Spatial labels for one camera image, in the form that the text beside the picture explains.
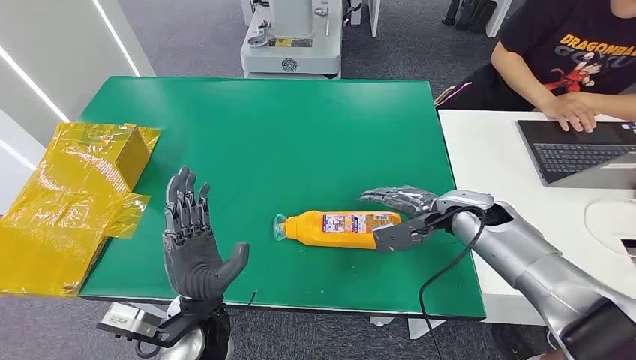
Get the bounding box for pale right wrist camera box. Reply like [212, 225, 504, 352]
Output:
[372, 214, 454, 254]

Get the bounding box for cardboard box in yellow film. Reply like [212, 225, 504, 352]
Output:
[0, 121, 161, 299]

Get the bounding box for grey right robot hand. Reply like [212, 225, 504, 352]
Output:
[359, 185, 441, 218]

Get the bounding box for orange bottle with clear cap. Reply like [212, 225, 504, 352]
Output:
[273, 210, 403, 251]

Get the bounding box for thick black cable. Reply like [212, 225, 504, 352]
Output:
[418, 207, 488, 360]

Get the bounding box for white board panel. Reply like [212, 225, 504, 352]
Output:
[349, 0, 382, 39]

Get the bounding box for white cabinet panel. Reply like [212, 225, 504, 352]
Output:
[484, 0, 514, 39]

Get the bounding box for dark grey laptop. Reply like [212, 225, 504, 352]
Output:
[515, 120, 636, 191]

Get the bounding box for person in black shirt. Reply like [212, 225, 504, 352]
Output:
[435, 0, 636, 134]

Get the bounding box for person's hand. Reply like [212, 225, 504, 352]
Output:
[538, 93, 601, 134]

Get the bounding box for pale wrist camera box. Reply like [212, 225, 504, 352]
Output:
[97, 301, 167, 345]
[372, 214, 454, 254]

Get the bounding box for black stand legs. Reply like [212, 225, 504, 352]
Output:
[442, 0, 498, 35]

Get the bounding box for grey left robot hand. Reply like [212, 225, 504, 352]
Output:
[162, 166, 250, 303]

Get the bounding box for white machine with column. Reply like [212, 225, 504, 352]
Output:
[239, 0, 345, 80]

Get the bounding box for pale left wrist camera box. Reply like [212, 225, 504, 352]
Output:
[97, 301, 167, 345]

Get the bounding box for white desk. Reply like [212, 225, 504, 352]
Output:
[436, 109, 636, 332]

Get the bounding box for thin black cable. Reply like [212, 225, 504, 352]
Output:
[133, 339, 161, 360]

